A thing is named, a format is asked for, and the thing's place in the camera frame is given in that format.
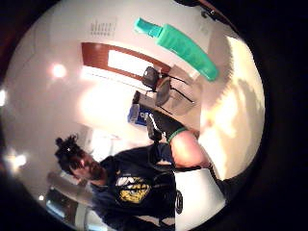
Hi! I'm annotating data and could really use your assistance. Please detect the white ceiling air vent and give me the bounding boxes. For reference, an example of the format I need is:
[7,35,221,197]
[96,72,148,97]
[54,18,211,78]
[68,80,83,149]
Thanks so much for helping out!
[89,18,118,39]

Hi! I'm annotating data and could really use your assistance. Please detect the black cable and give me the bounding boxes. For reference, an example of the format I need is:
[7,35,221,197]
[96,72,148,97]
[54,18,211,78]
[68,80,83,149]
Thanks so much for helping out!
[172,163,232,201]

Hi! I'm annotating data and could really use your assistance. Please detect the round ceiling lamp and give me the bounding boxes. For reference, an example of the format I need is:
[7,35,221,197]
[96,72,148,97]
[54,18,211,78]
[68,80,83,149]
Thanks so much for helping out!
[0,89,8,108]
[51,63,68,80]
[9,153,29,169]

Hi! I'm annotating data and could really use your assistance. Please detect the blue box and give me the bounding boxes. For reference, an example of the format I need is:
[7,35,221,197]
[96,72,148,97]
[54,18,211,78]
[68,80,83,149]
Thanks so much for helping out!
[127,103,153,127]

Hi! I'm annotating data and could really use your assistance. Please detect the black office chair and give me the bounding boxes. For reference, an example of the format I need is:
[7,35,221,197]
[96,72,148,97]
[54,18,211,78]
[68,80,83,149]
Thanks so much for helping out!
[141,65,162,91]

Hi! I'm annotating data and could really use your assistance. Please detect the grey office chair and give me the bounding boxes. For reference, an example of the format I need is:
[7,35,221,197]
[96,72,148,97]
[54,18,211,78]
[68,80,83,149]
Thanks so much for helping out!
[155,76,196,109]

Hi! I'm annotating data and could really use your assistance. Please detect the the person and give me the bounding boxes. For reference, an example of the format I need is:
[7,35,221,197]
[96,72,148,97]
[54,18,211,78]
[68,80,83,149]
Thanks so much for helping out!
[54,134,214,231]

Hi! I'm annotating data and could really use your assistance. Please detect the brown door frame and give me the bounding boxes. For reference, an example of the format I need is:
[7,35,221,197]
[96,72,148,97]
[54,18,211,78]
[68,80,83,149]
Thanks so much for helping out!
[80,41,171,82]

